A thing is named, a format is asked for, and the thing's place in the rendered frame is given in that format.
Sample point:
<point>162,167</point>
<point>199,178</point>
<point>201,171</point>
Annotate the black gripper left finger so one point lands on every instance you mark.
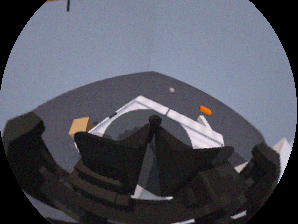
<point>126,154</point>

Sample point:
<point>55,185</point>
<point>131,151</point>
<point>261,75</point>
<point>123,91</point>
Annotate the small tan block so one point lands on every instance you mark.
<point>83,124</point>

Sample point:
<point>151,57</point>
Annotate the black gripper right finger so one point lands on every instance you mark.
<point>177,160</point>

